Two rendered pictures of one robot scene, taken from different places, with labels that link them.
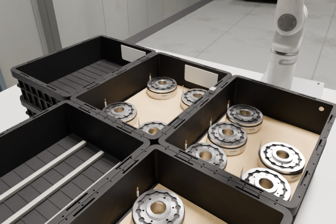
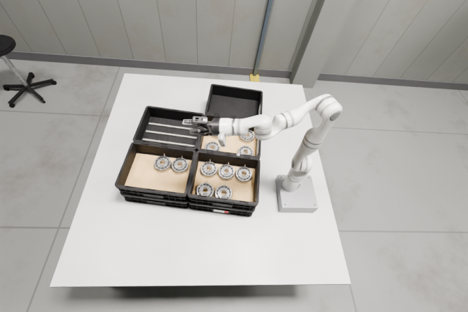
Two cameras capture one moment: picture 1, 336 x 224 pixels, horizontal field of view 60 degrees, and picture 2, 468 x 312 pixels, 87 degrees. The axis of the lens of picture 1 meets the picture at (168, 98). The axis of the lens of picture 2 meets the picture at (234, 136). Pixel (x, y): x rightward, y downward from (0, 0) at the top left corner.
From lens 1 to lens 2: 1.16 m
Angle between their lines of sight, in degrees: 42
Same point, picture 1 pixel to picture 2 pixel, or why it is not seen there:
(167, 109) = (234, 145)
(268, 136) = (239, 187)
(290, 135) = (245, 195)
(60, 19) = (310, 45)
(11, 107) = not seen: hidden behind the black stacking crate
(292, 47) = (293, 174)
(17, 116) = not seen: hidden behind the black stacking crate
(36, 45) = (290, 49)
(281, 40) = not seen: hidden behind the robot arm
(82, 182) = (182, 140)
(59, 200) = (173, 139)
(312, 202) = (230, 218)
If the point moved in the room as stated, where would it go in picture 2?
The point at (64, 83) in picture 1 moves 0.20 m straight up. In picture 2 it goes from (228, 100) to (230, 81)
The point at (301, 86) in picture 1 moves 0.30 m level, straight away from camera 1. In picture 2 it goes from (305, 196) to (349, 196)
